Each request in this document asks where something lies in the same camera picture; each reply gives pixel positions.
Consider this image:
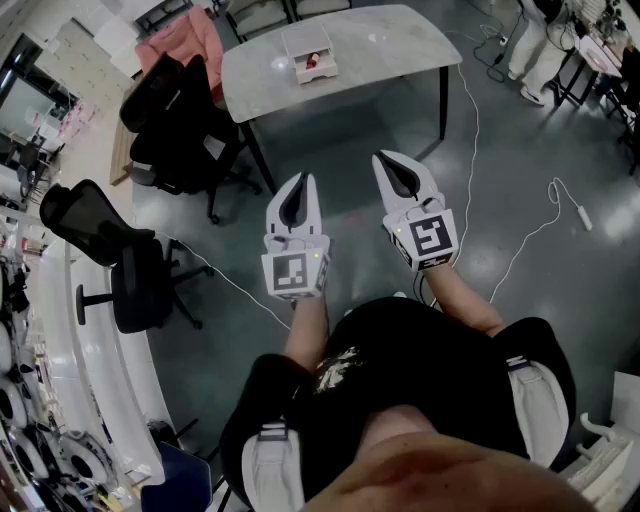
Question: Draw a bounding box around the person's black t-shirt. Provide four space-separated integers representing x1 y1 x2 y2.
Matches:
219 297 576 506

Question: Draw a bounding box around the person's right forearm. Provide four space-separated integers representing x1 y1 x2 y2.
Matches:
424 264 504 337

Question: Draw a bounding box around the white box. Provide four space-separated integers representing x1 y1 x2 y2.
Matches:
280 23 340 86

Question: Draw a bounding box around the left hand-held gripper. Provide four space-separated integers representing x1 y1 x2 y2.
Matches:
260 172 333 302

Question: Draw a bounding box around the white curved counter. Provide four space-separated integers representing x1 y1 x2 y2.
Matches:
37 234 166 486

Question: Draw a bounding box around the white plastic rack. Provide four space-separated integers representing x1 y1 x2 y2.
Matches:
567 372 640 506

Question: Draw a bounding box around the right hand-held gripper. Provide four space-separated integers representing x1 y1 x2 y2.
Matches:
371 149 460 274

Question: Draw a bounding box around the person's chin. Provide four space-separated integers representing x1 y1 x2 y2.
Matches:
304 404 591 512

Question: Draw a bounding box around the thin white floor cable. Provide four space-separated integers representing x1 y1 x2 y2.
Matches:
442 32 481 236
154 232 292 331

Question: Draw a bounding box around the blue chair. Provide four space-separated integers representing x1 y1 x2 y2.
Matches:
140 442 212 512

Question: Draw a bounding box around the black office chair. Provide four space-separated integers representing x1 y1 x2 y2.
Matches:
119 53 263 225
39 178 215 335

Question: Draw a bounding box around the grey armchair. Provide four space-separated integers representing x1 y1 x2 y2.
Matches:
294 0 351 21
227 0 294 41

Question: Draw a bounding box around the white adapter with cable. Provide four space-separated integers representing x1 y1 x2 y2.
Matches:
489 177 594 304

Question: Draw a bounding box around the black table leg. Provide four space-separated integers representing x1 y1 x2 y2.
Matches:
239 122 277 195
438 64 450 142

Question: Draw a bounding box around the person's left forearm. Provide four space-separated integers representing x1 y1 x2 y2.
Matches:
284 297 330 374

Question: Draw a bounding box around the pink cushioned chair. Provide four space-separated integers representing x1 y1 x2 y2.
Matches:
135 12 225 104

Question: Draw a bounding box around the row of white round devices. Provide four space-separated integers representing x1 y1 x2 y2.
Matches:
0 279 121 501

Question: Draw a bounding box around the white backpack strap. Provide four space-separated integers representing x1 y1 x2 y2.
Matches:
505 354 571 469
242 422 306 511

